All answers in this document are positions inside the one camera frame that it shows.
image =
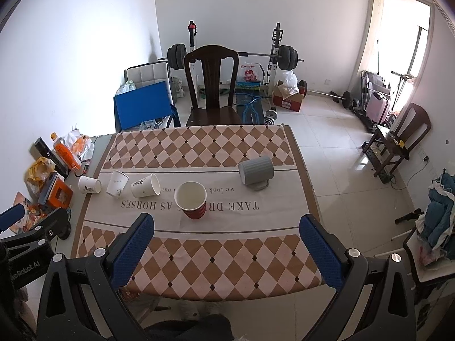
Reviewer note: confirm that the white barbell rack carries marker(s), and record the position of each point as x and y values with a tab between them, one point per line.
274	42

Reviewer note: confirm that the white chair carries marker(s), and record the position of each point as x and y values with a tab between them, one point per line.
414	252

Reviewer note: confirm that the orange and black box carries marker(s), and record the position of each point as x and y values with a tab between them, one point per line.
57	194

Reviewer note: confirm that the barbell with black plates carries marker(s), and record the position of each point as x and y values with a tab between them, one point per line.
288	57

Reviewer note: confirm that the grey ribbed mug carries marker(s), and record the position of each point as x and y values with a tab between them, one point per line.
254	170

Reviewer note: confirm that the long black box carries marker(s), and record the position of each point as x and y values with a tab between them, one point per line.
45	148

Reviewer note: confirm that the barbell with small plates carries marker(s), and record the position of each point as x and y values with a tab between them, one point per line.
345	98

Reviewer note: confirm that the yellow plastic bag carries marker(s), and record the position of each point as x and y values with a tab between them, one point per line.
37	174

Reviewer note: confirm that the red paper cup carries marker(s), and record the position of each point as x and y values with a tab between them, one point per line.
194	213

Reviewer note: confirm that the red cardboard box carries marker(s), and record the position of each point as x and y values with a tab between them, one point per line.
289	103

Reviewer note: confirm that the white paper cup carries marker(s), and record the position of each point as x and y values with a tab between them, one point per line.
89	185
116	183
144	186

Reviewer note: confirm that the folded metal frame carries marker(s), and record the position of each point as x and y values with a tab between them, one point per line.
371	85

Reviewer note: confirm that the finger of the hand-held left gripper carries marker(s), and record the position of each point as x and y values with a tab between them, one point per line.
53	223
10	216

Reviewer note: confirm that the white plastic bag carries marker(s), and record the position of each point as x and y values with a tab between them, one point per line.
289	80

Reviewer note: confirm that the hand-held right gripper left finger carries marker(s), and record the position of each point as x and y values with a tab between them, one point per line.
135	250

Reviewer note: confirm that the blue board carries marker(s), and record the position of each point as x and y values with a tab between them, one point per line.
142	104

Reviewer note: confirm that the colourful magazine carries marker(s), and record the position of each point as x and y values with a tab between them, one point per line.
25	216

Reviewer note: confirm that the grey padded chair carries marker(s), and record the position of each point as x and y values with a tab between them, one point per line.
147	73

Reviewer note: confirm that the pink suitcase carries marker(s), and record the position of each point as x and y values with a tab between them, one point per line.
377	108

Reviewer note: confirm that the clear plastic container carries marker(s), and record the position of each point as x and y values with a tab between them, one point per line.
147	125

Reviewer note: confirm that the orange drink bottle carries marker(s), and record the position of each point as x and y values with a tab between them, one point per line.
64	153

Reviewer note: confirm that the black tool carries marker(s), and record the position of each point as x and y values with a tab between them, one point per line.
408	216

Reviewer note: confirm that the dark wooden chair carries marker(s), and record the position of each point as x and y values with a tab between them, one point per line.
414	124
213	110

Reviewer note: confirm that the white bag with red print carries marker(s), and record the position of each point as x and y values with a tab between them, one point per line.
250	74

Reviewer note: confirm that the blue and black weight bench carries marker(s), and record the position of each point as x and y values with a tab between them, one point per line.
250	112

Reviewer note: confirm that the checkered brown tablecloth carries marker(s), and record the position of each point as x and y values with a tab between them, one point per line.
213	142

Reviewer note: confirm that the pile of clothes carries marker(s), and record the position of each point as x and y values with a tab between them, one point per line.
440	213

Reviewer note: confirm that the small dumbbells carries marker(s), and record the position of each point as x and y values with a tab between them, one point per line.
271	116

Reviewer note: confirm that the crumpled snack wrappers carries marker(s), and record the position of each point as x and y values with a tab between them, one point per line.
81	144

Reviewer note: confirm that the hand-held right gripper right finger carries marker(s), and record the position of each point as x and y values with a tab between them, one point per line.
320	252

